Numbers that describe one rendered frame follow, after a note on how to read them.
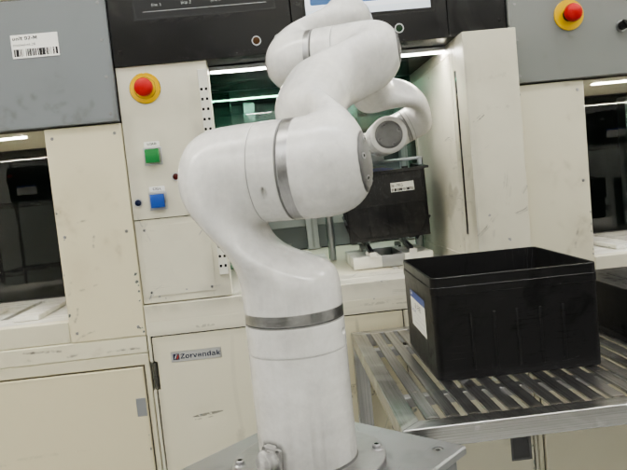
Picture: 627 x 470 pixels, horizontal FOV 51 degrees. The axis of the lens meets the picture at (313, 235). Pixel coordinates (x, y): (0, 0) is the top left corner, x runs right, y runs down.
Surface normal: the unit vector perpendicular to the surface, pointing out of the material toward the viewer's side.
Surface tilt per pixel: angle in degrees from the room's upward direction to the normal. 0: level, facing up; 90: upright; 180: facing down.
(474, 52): 90
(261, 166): 85
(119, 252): 90
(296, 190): 113
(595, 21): 90
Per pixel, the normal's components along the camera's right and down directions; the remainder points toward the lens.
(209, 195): -0.19, 0.14
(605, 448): 0.06, 0.07
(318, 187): -0.11, 0.48
